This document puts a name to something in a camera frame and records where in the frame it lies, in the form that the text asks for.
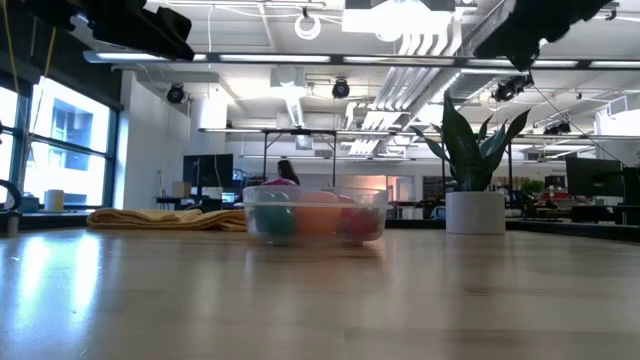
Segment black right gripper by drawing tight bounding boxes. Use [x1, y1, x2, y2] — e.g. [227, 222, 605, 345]
[473, 0, 614, 72]

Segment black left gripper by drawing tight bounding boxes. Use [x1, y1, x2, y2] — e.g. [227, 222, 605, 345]
[19, 0, 197, 62]

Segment green toy pepper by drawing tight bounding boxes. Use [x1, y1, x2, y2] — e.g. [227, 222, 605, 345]
[254, 192, 297, 239]

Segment orange toy orange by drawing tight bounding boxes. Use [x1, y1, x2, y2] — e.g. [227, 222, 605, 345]
[294, 191, 344, 237]

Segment red toy tomato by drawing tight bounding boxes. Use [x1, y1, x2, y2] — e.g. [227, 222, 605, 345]
[339, 194, 382, 241]

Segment clear plastic tupperware container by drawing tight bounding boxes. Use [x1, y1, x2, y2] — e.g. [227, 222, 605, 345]
[241, 184, 391, 247]

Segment LED light bar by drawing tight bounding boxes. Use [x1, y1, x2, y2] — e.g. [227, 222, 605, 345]
[82, 48, 640, 71]

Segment black computer monitor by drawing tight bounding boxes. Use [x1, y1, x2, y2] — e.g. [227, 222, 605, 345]
[565, 157, 624, 207]
[182, 153, 235, 189]

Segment large window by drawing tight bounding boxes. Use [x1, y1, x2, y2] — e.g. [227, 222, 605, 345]
[0, 74, 121, 214]

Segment snake plant in white pot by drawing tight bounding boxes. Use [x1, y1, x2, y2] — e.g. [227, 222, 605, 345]
[409, 91, 531, 236]

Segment yellow folded cloth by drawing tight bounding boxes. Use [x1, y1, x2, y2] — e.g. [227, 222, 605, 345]
[86, 207, 204, 232]
[169, 209, 248, 233]

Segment person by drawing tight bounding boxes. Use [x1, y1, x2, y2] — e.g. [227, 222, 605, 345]
[262, 158, 302, 187]

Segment white cylinder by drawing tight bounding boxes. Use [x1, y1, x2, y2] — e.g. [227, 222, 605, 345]
[43, 188, 65, 212]

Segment black hanging camera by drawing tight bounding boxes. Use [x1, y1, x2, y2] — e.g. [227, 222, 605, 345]
[491, 74, 534, 104]

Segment white coiled cable ring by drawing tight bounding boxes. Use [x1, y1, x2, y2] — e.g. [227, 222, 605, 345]
[293, 12, 323, 41]

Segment black background rig frame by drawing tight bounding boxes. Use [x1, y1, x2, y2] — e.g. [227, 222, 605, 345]
[262, 128, 337, 186]

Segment black aluminium table frame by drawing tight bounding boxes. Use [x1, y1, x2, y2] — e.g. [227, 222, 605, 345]
[0, 209, 640, 239]

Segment black curved cable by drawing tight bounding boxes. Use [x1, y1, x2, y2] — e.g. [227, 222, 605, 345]
[0, 178, 24, 236]

